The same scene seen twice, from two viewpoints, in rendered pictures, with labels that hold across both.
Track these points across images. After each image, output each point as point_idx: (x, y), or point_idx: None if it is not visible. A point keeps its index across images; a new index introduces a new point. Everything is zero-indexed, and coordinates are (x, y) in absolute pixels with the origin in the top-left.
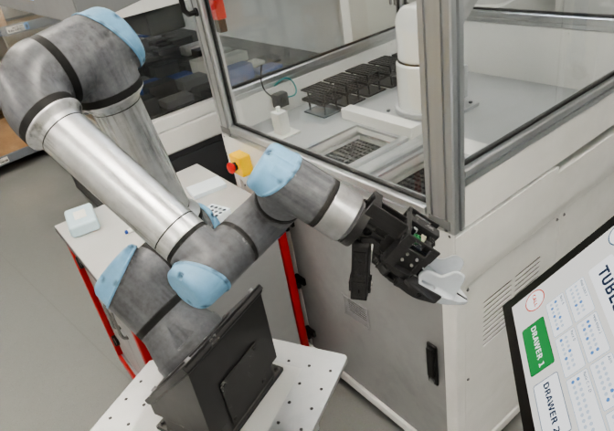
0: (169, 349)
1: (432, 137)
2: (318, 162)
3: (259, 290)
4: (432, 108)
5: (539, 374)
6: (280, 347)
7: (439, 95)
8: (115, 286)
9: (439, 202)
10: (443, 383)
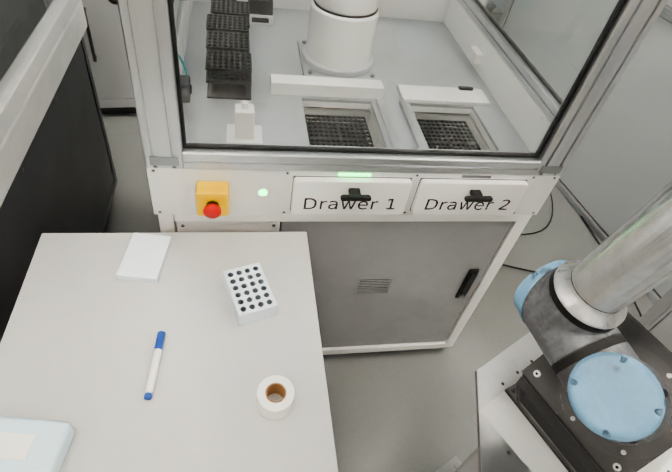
0: (668, 412)
1: (587, 99)
2: (393, 156)
3: None
4: (604, 73)
5: None
6: (524, 348)
7: (618, 61)
8: (665, 405)
9: (560, 153)
10: (470, 292)
